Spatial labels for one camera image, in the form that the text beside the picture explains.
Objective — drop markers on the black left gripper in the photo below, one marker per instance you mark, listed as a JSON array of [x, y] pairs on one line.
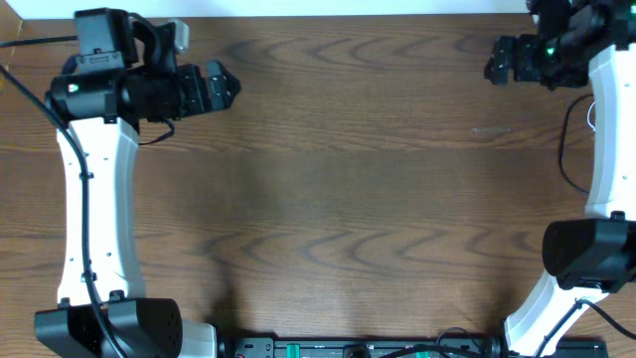
[[202, 98]]

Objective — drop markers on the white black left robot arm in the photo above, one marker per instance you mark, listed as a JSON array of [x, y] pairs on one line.
[[126, 71]]

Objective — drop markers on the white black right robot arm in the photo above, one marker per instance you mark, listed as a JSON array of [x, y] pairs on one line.
[[583, 43]]

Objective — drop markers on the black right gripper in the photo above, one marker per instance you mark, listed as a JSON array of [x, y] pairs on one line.
[[525, 46]]

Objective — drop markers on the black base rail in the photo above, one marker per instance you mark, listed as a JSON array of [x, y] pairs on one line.
[[452, 346]]

